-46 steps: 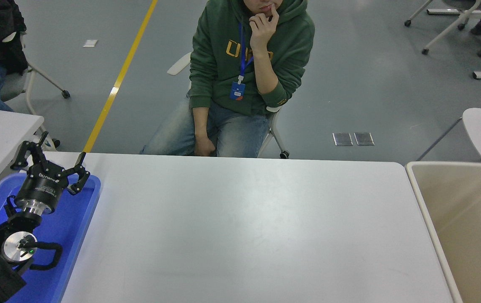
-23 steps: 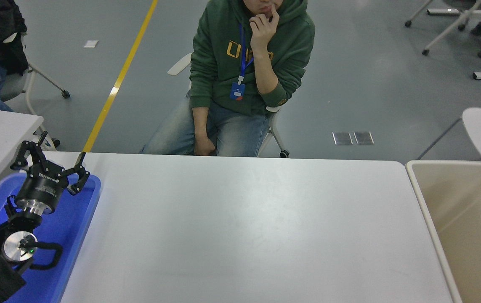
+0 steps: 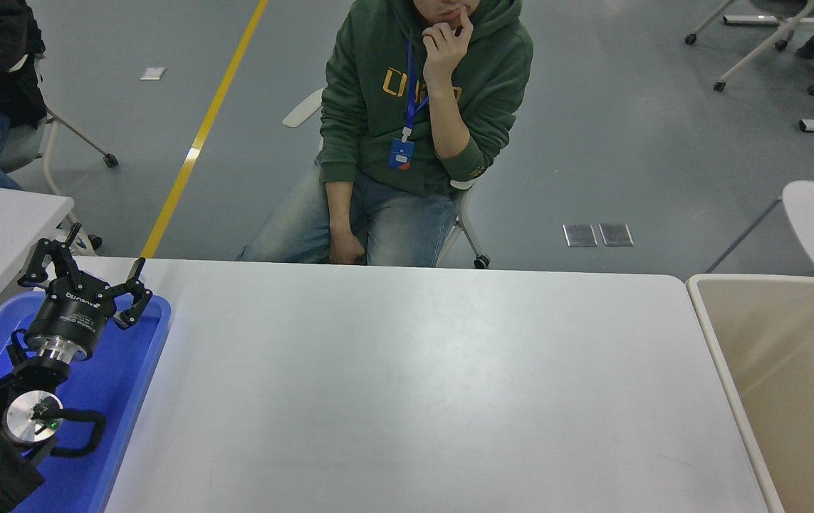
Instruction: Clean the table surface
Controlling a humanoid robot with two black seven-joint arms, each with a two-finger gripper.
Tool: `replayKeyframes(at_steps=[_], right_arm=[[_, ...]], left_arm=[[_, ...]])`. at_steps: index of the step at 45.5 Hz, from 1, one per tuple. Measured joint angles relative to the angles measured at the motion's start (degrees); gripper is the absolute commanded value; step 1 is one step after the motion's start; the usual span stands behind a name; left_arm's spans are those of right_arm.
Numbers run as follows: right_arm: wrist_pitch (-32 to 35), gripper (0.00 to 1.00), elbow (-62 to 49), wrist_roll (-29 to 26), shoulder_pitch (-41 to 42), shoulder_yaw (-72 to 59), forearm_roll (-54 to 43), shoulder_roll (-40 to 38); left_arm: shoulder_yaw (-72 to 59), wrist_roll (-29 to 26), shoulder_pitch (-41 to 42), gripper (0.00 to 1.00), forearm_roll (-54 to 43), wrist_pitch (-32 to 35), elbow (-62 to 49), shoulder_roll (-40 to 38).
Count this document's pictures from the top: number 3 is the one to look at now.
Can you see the large pale plastic bin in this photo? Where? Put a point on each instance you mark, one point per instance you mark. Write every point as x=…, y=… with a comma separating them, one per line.
x=777, y=370

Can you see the white shoe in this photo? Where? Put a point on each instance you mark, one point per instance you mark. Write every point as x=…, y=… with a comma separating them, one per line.
x=82, y=248

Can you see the grey seat rolling chair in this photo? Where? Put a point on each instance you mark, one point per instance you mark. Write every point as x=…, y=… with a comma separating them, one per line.
x=22, y=146
x=770, y=41

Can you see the person's right hand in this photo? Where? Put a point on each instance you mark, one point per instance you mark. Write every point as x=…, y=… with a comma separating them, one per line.
x=346, y=249

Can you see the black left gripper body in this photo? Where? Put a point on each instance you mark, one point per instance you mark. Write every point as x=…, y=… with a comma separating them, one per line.
x=72, y=313

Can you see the person's left hand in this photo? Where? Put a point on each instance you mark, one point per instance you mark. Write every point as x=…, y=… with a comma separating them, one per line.
x=446, y=50

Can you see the blue plastic tray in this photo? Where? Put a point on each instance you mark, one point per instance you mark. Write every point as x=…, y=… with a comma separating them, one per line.
x=122, y=399

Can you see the person's right forearm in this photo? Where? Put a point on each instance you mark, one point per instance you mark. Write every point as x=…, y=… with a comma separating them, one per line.
x=340, y=210

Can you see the white rolling chair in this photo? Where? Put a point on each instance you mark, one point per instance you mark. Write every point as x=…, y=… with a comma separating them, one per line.
x=301, y=108

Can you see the silver floor plate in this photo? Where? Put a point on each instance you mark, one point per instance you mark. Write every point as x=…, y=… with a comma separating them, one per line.
x=616, y=234
x=580, y=234

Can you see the person's left forearm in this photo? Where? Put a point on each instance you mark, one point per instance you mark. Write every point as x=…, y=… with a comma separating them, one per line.
x=453, y=117

